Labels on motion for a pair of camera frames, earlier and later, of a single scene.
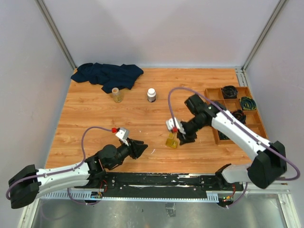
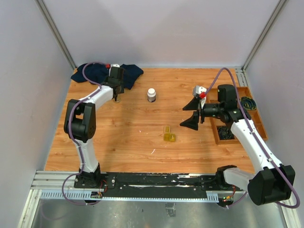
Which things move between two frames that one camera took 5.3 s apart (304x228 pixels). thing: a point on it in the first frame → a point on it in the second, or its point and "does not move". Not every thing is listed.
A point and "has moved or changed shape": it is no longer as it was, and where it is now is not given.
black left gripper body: [123, 151] → [122, 90]
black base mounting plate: [163, 185] does not move
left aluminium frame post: [58, 34] does not move
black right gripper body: [190, 127] → [212, 109]
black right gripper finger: [185, 139] → [193, 105]
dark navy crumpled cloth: [108, 77] does not move
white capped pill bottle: [151, 95] does not move
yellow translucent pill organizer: [173, 141] has moved or changed shape
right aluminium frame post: [263, 34] does not move
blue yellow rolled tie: [247, 103] does not move
